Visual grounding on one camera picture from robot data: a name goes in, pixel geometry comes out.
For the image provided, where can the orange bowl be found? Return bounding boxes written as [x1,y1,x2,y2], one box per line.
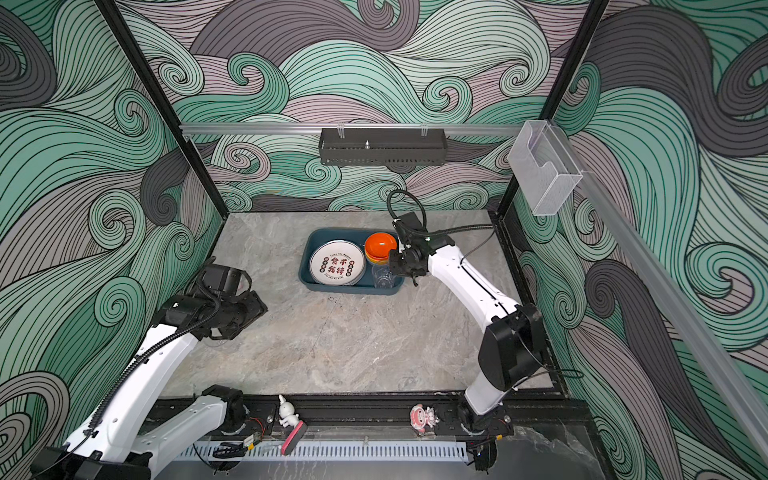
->
[364,232,398,258]

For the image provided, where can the aluminium wall rail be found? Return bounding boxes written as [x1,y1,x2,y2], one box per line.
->
[180,122,522,137]

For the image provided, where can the white slotted cable duct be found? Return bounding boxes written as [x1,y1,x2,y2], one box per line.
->
[173,440,470,464]

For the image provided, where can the white plate red circle characters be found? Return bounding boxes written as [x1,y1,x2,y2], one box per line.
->
[309,240,367,286]

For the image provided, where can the clear acrylic wall box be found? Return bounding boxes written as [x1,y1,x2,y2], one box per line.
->
[507,120,582,217]

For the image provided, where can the clear drinking glass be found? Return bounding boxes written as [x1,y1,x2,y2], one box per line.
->
[371,264,397,289]

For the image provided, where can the black perforated wall tray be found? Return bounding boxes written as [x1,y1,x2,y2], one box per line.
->
[318,129,448,167]

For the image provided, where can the white rabbit figurine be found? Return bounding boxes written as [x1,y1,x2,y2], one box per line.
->
[278,395,301,428]

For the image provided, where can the pink pig figurine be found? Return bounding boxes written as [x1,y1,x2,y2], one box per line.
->
[409,404,439,434]

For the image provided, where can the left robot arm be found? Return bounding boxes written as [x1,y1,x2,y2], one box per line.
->
[30,260,268,479]

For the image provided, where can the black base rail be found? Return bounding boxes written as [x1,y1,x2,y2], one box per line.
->
[149,392,595,442]

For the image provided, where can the yellow bowl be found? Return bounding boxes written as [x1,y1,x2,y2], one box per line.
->
[366,255,389,265]

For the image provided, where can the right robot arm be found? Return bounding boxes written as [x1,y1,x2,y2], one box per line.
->
[388,212,546,418]

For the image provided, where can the teal plastic bin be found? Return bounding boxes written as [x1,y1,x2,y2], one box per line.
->
[298,227,404,295]

